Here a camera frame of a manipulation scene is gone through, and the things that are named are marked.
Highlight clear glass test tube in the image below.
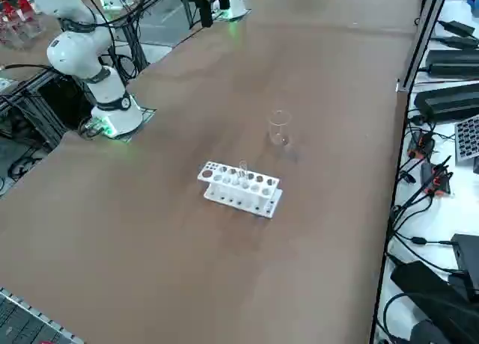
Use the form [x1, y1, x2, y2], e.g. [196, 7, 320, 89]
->
[237, 159, 249, 190]

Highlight small clear glass beaker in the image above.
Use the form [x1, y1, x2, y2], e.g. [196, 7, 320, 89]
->
[266, 110, 292, 147]

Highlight white test tube rack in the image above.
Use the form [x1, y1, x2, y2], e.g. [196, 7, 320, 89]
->
[197, 160, 284, 221]

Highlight clear acrylic box red items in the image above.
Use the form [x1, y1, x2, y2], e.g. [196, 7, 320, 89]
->
[0, 0, 48, 52]

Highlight small black power adapter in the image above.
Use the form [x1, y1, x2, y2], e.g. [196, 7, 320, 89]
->
[437, 19, 477, 39]

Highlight slim black power adapter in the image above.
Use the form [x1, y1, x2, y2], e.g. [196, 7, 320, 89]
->
[430, 35, 479, 50]

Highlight orange black device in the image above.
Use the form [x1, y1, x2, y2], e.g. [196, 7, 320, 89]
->
[420, 159, 454, 198]
[406, 129, 437, 161]

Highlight black white checker board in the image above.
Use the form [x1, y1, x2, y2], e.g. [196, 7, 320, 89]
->
[454, 114, 479, 166]

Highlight black box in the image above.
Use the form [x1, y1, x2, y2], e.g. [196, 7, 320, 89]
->
[450, 233, 479, 285]

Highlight large black power brick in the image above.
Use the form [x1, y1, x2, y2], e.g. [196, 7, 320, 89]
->
[390, 260, 479, 344]

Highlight black metal frame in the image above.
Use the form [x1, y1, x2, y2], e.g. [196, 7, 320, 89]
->
[0, 65, 97, 150]

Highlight aluminium frame post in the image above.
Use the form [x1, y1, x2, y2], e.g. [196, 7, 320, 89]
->
[395, 0, 452, 94]

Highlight aluminium rail with grid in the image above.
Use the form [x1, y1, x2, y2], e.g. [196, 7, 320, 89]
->
[0, 286, 86, 344]

